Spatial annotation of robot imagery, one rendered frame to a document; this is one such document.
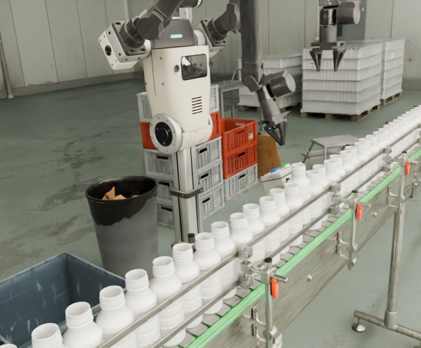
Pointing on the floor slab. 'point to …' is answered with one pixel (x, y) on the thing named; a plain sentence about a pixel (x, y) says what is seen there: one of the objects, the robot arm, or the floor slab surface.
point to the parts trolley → (232, 97)
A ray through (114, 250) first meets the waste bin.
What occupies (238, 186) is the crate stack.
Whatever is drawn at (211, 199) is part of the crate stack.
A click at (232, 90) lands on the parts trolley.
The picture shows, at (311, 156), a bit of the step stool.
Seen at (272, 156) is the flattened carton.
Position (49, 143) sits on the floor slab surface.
